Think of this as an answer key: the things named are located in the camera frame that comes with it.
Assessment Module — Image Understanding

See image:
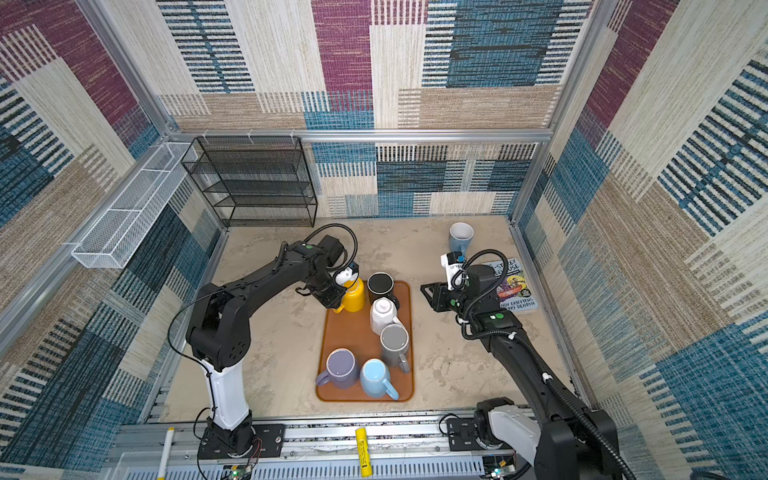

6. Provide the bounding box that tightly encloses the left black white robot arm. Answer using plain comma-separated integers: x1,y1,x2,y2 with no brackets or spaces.
179,223,359,459

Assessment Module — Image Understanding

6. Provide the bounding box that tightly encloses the black wire shelf rack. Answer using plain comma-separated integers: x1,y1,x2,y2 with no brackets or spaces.
181,136,318,228

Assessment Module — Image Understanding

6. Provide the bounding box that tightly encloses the grey mug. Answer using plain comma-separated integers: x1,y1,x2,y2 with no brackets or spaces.
380,323,411,374

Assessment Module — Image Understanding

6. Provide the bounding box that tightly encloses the brown plastic tray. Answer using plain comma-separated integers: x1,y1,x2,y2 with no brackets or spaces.
315,280,415,403

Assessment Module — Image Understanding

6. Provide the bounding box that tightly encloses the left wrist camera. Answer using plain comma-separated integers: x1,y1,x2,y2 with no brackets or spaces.
335,262,359,288

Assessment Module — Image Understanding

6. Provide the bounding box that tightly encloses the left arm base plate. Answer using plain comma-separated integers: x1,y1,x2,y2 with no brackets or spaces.
197,423,286,460

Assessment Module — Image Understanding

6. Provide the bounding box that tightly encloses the white marker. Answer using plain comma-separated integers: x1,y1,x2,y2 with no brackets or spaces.
156,427,175,480

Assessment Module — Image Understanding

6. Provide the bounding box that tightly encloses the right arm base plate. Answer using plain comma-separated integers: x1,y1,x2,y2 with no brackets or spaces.
442,417,482,452

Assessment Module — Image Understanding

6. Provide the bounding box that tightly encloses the white mug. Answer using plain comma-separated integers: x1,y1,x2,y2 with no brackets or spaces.
370,297,402,335

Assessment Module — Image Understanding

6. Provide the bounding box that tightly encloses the purple mug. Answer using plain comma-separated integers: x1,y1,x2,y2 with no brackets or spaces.
315,348,360,389

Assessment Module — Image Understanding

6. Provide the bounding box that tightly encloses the light blue mug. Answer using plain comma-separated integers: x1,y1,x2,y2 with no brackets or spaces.
359,358,400,401

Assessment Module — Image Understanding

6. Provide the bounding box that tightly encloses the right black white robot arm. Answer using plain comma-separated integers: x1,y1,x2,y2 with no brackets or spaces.
420,249,635,479

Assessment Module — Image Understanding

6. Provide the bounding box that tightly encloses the yellow marker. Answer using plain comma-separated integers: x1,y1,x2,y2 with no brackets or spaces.
355,427,373,478

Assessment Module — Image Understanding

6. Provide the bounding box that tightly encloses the white mesh basket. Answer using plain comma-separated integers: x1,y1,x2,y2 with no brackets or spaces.
72,142,189,269

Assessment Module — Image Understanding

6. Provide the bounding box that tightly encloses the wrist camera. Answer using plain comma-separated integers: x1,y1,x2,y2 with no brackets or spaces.
440,251,465,291
335,262,359,288

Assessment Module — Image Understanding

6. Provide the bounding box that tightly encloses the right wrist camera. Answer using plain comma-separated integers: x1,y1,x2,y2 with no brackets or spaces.
440,251,465,291

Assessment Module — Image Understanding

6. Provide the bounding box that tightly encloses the yellow mug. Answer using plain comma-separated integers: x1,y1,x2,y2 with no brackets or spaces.
334,278,366,313

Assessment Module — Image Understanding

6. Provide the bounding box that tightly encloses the blue speckled mug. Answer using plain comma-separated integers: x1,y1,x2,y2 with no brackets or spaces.
449,222,474,255

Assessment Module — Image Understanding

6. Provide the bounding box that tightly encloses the black mug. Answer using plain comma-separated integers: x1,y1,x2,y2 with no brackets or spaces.
366,272,400,309

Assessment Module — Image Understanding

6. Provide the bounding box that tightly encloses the colourful magazine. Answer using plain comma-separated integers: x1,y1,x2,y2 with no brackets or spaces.
496,258,538,313

